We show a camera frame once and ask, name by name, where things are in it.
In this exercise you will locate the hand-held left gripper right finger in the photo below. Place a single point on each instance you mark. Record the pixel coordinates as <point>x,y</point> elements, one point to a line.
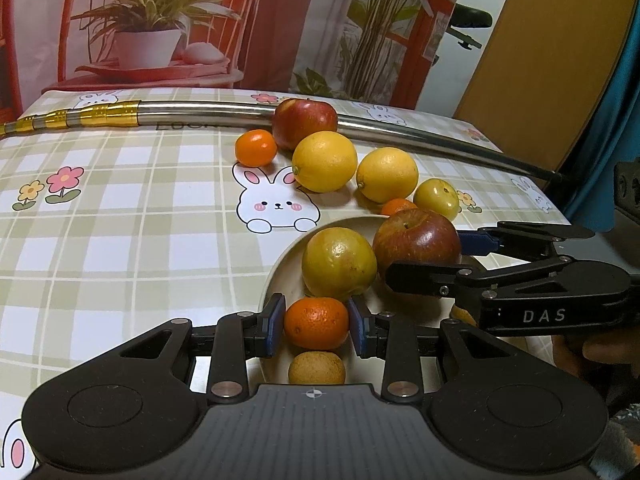
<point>357,327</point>

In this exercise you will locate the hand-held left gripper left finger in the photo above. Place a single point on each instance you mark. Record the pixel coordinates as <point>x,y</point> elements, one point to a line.
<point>275,322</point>

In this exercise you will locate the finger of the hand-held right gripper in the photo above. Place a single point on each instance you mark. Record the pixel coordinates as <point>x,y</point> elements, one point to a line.
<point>420,277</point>
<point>475,242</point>

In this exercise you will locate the dark red apple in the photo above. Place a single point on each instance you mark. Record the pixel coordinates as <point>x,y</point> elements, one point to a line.
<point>415,237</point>

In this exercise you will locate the small orange mandarin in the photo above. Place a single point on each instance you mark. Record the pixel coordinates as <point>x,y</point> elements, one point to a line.
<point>316,322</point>
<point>397,206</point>
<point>256,147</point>

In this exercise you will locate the cream round plate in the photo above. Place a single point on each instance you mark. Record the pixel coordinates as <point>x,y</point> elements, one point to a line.
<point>287,280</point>

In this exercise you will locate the yellow-green plum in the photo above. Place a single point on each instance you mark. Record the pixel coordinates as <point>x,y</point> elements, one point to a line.
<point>436,199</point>
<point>337,262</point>

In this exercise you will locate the small brown round fruit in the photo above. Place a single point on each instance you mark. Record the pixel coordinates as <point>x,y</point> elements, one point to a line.
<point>316,369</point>

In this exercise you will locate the yellow lemon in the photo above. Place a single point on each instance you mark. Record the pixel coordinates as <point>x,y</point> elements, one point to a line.
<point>325,161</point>
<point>386,174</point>

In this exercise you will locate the bright red apple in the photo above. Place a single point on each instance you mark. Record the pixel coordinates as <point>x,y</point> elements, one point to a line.
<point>300,122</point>

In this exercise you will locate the person's right hand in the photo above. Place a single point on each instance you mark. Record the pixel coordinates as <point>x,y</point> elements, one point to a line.
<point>600,355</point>

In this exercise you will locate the teal cloth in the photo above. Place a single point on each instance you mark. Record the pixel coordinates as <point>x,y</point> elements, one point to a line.
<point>607,135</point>

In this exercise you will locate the checked bunny print tablecloth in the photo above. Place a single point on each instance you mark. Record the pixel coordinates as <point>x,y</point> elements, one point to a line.
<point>125,235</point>

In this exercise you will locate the wooden board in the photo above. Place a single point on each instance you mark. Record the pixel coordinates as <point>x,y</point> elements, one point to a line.
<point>540,60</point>

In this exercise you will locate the telescopic steel pole gold bands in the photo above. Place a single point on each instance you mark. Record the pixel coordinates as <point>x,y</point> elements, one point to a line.
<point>200,110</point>

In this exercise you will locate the black chair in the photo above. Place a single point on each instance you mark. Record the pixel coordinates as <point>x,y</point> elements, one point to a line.
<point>470,16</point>

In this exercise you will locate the printed room scene wall tapestry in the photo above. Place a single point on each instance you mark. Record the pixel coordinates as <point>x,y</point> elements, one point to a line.
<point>250,20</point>

